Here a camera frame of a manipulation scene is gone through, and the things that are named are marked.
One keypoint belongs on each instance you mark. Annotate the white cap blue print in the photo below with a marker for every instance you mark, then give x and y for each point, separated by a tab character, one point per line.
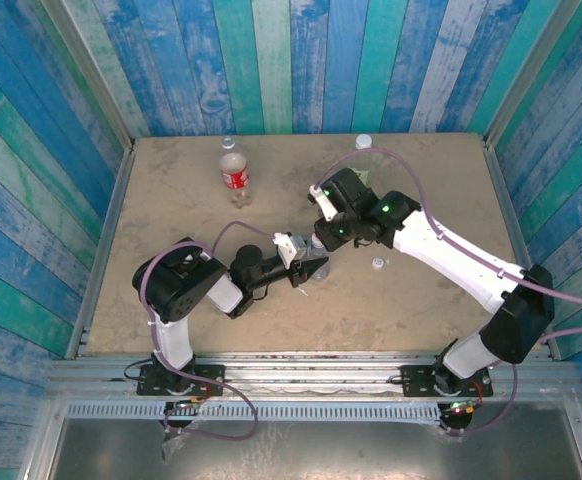
378	262

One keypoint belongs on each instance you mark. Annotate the clear bottle green label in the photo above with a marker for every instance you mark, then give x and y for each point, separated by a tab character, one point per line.
363	165

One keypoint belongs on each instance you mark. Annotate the plain white bottle cap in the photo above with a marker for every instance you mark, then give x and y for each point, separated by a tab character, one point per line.
363	141

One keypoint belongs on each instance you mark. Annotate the clear bottle red label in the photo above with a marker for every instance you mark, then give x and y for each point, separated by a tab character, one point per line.
234	177

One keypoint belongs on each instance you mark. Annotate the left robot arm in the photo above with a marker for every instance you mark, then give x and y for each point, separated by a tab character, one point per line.
176	290

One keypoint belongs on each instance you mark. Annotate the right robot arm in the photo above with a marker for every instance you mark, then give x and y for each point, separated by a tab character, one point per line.
451	250

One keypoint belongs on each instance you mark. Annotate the left controller board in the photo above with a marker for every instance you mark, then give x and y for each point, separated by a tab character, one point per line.
186	404

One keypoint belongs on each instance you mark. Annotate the controller board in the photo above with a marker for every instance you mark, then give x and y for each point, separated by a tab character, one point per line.
186	404
458	410

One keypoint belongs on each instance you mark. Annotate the grey metal plate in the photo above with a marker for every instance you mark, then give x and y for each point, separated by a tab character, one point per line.
321	455

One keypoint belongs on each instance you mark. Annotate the right controller board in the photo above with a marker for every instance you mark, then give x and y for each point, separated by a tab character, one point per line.
458	410

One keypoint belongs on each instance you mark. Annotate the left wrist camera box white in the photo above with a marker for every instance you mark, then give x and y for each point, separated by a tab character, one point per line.
286	247

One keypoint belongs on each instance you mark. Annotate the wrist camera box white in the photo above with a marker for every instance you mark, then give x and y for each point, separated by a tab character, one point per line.
286	247
323	202

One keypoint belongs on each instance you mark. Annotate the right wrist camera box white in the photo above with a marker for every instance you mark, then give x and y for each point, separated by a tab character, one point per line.
323	202

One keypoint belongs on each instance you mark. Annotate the aluminium mounting rail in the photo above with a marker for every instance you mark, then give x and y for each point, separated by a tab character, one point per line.
311	375

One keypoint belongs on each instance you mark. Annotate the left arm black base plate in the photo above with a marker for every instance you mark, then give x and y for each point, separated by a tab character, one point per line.
211	380

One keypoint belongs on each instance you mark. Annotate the right aluminium side rail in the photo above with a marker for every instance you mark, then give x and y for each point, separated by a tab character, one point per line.
507	200

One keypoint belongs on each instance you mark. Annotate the aluminium side rail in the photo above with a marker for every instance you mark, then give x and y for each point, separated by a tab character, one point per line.
507	200
102	250

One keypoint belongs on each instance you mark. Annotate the left aluminium side rail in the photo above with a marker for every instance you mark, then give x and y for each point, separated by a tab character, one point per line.
102	250

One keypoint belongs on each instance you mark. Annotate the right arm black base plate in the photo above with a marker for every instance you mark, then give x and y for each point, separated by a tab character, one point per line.
413	382

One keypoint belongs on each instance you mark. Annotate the right aluminium corner post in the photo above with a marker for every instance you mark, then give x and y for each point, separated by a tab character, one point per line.
530	75

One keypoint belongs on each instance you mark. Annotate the aluminium corner post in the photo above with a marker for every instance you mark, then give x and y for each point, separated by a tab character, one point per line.
530	75
92	75

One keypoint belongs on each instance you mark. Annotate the left aluminium corner post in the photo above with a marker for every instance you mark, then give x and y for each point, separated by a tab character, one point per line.
92	75

